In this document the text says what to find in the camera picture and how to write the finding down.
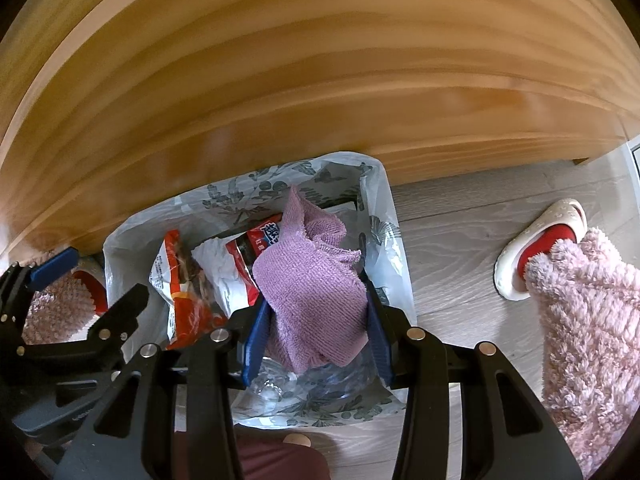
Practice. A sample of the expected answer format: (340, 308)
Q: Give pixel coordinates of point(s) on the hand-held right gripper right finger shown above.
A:
(377, 340)

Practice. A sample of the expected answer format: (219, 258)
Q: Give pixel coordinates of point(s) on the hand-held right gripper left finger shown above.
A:
(255, 345)

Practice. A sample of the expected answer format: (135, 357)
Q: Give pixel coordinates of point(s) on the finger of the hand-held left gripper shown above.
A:
(115, 315)
(52, 267)

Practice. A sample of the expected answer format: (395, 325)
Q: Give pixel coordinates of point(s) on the orange snack bag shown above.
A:
(172, 270)

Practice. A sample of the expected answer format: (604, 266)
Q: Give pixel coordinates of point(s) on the purple towel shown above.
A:
(310, 285)

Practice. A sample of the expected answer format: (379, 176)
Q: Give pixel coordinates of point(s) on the white tissue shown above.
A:
(215, 265)

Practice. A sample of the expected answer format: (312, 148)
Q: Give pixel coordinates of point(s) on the leaf print trash bag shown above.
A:
(395, 240)

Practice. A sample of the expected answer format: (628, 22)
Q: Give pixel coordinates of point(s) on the person's left white slipper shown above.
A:
(102, 285)

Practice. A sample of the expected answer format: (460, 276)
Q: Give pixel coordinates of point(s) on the person's white slipper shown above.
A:
(102, 285)
(515, 260)

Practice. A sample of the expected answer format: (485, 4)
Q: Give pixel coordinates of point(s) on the person's left red sock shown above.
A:
(89, 282)

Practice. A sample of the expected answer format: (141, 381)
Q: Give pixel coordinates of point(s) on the person's red sock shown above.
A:
(550, 247)
(89, 282)

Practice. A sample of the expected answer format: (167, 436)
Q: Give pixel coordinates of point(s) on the clear plastic container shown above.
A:
(320, 380)

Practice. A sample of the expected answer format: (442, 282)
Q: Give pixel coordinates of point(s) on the red dark snack wrapper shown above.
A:
(247, 260)

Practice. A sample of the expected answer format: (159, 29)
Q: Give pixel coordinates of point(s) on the person's maroon garment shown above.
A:
(270, 462)

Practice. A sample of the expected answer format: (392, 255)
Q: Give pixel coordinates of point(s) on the person's right white slipper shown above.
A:
(515, 260)

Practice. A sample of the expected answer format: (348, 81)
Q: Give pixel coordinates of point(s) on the person's right red sock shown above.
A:
(550, 247)

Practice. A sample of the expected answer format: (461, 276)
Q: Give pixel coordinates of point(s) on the person's right leg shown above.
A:
(590, 335)

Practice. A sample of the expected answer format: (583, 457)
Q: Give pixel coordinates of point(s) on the wooden bed frame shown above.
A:
(300, 60)

